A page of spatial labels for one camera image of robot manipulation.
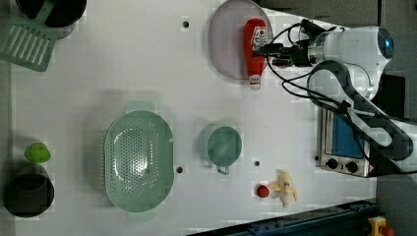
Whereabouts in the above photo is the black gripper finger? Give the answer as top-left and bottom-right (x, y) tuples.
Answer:
(272, 58), (290, 67)
(259, 43), (283, 55)

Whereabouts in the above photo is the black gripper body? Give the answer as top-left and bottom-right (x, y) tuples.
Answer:
(272, 45), (311, 67)

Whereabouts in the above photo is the red ketchup bottle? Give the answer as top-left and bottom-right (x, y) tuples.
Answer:
(244, 19), (268, 90)

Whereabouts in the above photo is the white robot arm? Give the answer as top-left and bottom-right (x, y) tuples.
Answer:
(258, 25), (416, 175)

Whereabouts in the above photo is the pink round plate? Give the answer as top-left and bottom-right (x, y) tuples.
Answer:
(208, 0), (272, 80)

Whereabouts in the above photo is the peeled toy banana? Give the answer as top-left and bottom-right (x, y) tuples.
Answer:
(268, 172), (298, 207)

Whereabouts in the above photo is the small red toy fruit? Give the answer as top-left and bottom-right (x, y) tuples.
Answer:
(256, 185), (269, 198)

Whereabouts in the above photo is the green perforated colander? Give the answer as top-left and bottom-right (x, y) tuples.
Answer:
(103, 101), (174, 213)

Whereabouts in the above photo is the yellow red emergency button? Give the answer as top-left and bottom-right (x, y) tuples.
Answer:
(368, 216), (395, 236)

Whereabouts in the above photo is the black pot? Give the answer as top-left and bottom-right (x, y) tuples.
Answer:
(15, 0), (88, 28)

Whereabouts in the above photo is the green slotted spatula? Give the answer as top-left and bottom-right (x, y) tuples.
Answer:
(0, 0), (57, 72)

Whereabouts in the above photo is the green toy pepper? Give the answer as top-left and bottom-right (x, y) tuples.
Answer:
(25, 143), (51, 163)

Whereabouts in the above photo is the black cylindrical container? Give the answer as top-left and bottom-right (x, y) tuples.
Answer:
(4, 163), (55, 217)

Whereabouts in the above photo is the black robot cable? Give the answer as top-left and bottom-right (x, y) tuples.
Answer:
(266, 19), (417, 175)

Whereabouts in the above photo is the green cup with handle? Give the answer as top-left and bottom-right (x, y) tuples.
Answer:
(197, 125), (243, 175)

